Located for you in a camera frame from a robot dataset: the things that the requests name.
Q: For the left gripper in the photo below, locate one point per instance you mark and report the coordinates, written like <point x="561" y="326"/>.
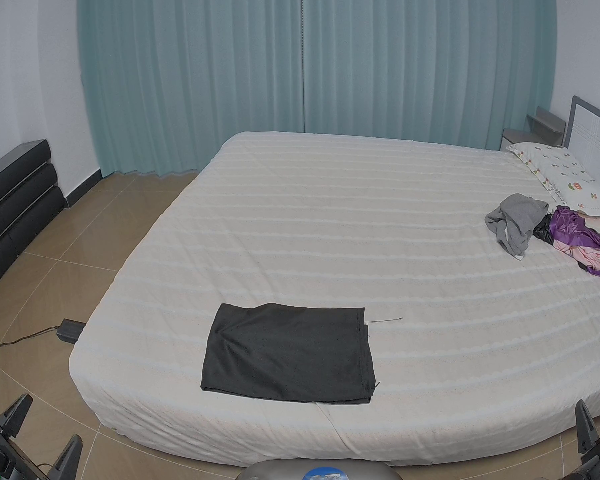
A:
<point x="5" y="460"/>

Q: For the black T-shirt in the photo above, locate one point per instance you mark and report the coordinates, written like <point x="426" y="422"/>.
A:
<point x="290" y="353"/>

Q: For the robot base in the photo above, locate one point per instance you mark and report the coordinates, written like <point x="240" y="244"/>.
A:
<point x="320" y="472"/>

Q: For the bed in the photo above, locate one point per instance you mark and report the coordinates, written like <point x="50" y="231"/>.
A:
<point x="355" y="228"/>

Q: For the black power adapter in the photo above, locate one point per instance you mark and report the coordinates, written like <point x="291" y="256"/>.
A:
<point x="70" y="330"/>

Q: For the pink garment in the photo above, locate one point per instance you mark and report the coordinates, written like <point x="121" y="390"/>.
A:
<point x="585" y="255"/>

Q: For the purple garment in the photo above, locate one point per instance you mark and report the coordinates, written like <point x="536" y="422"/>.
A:
<point x="572" y="225"/>

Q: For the black shiny garment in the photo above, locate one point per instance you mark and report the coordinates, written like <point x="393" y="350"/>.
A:
<point x="544" y="230"/>

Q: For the grey garment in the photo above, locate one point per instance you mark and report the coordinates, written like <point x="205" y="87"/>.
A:
<point x="517" y="218"/>

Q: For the white printed pillow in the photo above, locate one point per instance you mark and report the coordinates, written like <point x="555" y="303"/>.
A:
<point x="570" y="178"/>

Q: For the grey bedside table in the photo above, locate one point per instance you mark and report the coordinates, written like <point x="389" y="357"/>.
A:
<point x="542" y="123"/>

